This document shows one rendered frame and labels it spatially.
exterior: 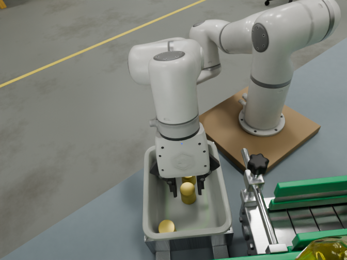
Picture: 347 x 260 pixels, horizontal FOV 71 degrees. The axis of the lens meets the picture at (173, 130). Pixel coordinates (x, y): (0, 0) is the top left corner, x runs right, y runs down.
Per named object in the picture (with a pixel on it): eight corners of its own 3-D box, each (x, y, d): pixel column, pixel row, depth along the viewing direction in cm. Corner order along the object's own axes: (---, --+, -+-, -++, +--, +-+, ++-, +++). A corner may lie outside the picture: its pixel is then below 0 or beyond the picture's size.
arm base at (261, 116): (223, 111, 74) (225, 68, 63) (255, 95, 77) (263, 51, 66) (259, 144, 64) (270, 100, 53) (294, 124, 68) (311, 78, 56)
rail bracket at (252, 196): (257, 269, 36) (273, 242, 27) (232, 172, 47) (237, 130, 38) (278, 266, 36) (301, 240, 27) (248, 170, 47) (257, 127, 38)
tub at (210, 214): (150, 254, 51) (141, 241, 45) (151, 165, 66) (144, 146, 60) (232, 245, 50) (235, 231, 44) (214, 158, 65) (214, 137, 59)
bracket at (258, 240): (248, 266, 42) (253, 255, 37) (236, 213, 49) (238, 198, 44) (269, 264, 42) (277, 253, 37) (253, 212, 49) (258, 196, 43)
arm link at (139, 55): (195, 69, 63) (199, 85, 43) (146, 75, 64) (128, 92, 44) (192, 35, 60) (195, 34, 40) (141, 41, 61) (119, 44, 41)
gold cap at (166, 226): (173, 246, 50) (171, 239, 47) (158, 240, 51) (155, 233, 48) (179, 229, 52) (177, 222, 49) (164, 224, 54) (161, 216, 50)
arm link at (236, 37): (224, 59, 69) (272, 43, 72) (281, 60, 47) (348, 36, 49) (217, 25, 66) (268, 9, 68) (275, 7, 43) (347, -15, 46)
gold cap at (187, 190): (180, 191, 58) (178, 182, 55) (195, 190, 58) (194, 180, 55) (182, 205, 56) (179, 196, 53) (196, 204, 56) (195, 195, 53)
